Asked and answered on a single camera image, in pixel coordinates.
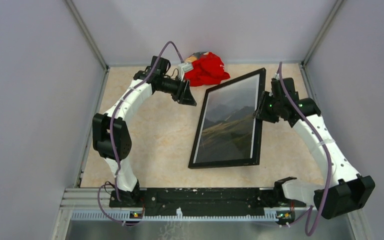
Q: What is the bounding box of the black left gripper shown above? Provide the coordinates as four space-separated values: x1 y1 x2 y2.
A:
157 74 196 106

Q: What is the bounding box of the light wooden picture frame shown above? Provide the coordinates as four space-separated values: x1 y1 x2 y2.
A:
188 67 267 170

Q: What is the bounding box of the landscape photo print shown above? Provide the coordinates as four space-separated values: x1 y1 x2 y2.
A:
193 74 261 164

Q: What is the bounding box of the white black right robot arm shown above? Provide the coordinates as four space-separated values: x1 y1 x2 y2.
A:
254 78 376 220

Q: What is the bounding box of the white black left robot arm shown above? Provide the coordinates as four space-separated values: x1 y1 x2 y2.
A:
92 56 197 207

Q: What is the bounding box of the crumpled red cloth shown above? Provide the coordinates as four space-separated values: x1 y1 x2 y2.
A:
184 51 230 87

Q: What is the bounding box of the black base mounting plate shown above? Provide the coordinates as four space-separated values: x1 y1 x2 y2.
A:
109 187 291 217

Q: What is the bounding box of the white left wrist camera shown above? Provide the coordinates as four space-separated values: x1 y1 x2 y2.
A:
177 61 193 81

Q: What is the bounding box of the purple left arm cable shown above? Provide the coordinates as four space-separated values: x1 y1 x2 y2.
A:
96 41 185 227

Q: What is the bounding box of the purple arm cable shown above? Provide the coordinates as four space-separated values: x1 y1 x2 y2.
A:
276 61 333 237
96 41 185 227

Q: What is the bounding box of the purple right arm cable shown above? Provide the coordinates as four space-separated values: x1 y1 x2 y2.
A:
276 61 333 237

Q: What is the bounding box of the aluminium front rail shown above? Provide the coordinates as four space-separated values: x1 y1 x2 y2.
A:
59 187 361 222

